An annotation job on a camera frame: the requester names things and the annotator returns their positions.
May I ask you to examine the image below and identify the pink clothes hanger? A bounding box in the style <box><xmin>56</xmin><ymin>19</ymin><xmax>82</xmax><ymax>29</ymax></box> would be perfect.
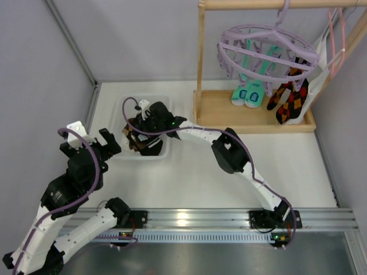
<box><xmin>326</xmin><ymin>7</ymin><xmax>348</xmax><ymax>77</ymax></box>

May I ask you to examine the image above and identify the brown argyle sock in bin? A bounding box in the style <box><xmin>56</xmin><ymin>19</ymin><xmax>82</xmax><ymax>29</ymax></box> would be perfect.
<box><xmin>122</xmin><ymin>125</ymin><xmax>138</xmax><ymax>152</ymax></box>

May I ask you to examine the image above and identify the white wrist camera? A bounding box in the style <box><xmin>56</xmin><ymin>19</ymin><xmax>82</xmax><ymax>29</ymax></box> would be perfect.
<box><xmin>67</xmin><ymin>121</ymin><xmax>96</xmax><ymax>150</ymax></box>
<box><xmin>135</xmin><ymin>99</ymin><xmax>150</xmax><ymax>112</ymax></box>

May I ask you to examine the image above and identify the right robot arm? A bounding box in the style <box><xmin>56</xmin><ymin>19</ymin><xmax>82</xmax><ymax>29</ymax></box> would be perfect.
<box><xmin>134</xmin><ymin>100</ymin><xmax>302</xmax><ymax>233</ymax></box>

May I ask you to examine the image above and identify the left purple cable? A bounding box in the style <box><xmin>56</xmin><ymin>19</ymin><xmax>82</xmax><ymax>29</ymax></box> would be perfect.
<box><xmin>13</xmin><ymin>127</ymin><xmax>138</xmax><ymax>275</ymax></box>

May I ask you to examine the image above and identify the black grey blue sock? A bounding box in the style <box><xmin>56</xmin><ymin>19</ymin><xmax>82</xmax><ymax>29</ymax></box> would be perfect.
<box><xmin>132</xmin><ymin>129</ymin><xmax>159</xmax><ymax>155</ymax></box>

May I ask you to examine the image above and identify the argyle sock red yellow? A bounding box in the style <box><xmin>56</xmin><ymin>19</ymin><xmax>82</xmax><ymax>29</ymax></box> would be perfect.
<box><xmin>276</xmin><ymin>80</ymin><xmax>309</xmax><ymax>124</ymax></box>

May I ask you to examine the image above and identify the wooden clothes rack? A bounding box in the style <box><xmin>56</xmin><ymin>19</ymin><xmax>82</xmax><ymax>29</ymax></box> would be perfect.
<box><xmin>193</xmin><ymin>1</ymin><xmax>366</xmax><ymax>134</ymax></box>

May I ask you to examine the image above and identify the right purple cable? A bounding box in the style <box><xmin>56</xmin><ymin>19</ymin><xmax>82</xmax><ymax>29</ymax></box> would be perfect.
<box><xmin>122</xmin><ymin>97</ymin><xmax>298</xmax><ymax>250</ymax></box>

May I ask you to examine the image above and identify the white tote bag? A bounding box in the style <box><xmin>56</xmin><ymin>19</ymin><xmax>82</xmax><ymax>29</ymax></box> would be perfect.
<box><xmin>294</xmin><ymin>37</ymin><xmax>329</xmax><ymax>124</ymax></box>

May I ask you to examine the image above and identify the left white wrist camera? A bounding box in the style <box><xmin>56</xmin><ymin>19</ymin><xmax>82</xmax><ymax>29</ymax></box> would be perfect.
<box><xmin>67</xmin><ymin>121</ymin><xmax>96</xmax><ymax>150</ymax></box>

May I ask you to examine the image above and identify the aluminium mounting rail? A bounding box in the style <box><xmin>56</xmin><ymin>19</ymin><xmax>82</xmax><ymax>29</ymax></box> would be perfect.
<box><xmin>45</xmin><ymin>207</ymin><xmax>359</xmax><ymax>230</ymax></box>

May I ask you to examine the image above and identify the purple round clip hanger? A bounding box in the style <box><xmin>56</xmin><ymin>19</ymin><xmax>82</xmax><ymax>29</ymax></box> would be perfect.
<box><xmin>217</xmin><ymin>1</ymin><xmax>320</xmax><ymax>94</ymax></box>

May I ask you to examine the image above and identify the purple cable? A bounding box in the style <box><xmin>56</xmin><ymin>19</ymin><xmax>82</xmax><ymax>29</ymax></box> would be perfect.
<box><xmin>122</xmin><ymin>97</ymin><xmax>298</xmax><ymax>250</ymax></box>
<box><xmin>13</xmin><ymin>127</ymin><xmax>138</xmax><ymax>275</ymax></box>

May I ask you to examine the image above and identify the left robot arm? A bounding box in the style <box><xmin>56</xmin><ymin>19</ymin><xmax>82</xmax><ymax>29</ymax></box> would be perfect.
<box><xmin>2</xmin><ymin>127</ymin><xmax>131</xmax><ymax>274</ymax></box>

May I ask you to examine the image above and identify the slotted grey cable duct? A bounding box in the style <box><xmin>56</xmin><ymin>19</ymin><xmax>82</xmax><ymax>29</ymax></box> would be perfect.
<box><xmin>90</xmin><ymin>230</ymin><xmax>289</xmax><ymax>244</ymax></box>

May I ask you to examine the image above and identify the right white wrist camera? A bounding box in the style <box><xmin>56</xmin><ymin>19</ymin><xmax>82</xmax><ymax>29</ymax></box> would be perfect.
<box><xmin>135</xmin><ymin>99</ymin><xmax>150</xmax><ymax>112</ymax></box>

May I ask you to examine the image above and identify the teal sock left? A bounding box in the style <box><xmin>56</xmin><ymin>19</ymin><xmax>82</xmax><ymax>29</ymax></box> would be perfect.
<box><xmin>231</xmin><ymin>39</ymin><xmax>252</xmax><ymax>106</ymax></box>

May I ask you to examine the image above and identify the white plastic bin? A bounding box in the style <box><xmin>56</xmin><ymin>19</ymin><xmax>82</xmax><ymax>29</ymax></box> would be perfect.
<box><xmin>109</xmin><ymin>93</ymin><xmax>173</xmax><ymax>160</ymax></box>

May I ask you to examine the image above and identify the teal sock with blue patch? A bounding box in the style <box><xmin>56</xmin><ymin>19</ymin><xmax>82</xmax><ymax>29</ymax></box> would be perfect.
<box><xmin>245</xmin><ymin>60</ymin><xmax>276</xmax><ymax>108</ymax></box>

